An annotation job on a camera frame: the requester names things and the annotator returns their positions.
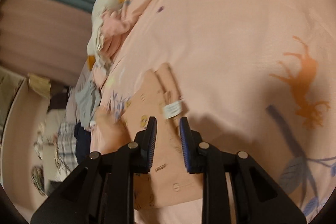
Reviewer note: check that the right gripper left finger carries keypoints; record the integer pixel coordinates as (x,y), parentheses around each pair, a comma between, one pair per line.
(135,157)

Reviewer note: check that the beige pillow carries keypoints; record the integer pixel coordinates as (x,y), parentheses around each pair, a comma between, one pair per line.
(53,120)

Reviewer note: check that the pink printed duvet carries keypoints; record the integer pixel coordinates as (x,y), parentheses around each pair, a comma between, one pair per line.
(254,75)

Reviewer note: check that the dark brown cushion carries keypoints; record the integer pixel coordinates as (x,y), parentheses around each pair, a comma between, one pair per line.
(59,100)

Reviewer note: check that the dark navy garment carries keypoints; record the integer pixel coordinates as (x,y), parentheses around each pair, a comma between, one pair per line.
(83,143)

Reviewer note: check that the orange duck print shirt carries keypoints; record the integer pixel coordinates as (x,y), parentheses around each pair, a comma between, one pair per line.
(168,182)

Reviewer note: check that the plaid blanket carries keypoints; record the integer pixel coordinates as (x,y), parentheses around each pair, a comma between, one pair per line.
(66,144)

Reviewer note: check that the white patterned garment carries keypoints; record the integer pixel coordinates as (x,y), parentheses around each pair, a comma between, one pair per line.
(62,170)

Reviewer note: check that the folded white and pink clothes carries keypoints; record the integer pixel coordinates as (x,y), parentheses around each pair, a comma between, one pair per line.
(112,32)

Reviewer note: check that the grey garment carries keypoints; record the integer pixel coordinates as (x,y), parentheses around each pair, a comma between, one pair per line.
(87,99)

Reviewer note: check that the pink curtains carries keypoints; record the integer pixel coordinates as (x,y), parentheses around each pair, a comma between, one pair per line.
(44,37)

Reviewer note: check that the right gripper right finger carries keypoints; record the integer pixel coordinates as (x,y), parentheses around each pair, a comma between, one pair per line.
(203,158)

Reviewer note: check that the yellow hanging fabric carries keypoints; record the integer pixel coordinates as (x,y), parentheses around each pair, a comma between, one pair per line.
(40,85)

